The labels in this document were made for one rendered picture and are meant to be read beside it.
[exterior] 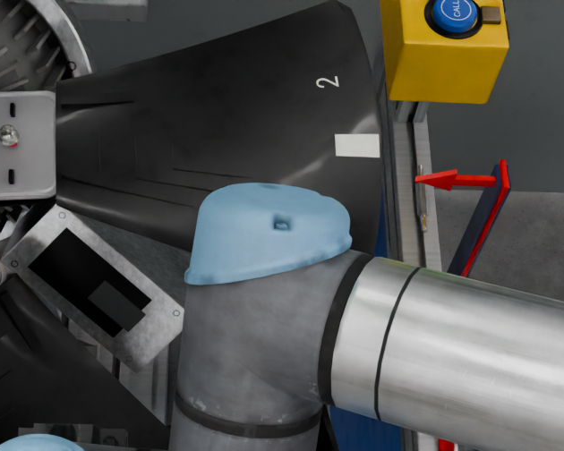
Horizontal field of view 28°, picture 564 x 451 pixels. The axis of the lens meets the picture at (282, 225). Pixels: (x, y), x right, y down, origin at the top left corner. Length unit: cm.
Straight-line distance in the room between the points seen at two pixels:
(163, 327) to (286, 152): 22
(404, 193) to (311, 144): 41
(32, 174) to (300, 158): 19
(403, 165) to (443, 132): 82
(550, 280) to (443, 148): 34
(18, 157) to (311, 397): 34
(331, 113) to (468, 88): 31
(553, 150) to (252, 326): 163
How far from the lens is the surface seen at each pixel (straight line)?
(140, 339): 95
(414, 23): 105
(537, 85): 195
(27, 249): 93
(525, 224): 225
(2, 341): 86
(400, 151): 122
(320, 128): 80
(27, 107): 82
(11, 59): 90
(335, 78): 82
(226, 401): 54
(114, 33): 180
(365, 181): 80
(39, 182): 78
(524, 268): 220
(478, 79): 109
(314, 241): 51
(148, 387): 191
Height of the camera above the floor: 186
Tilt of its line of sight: 60 degrees down
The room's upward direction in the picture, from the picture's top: 9 degrees clockwise
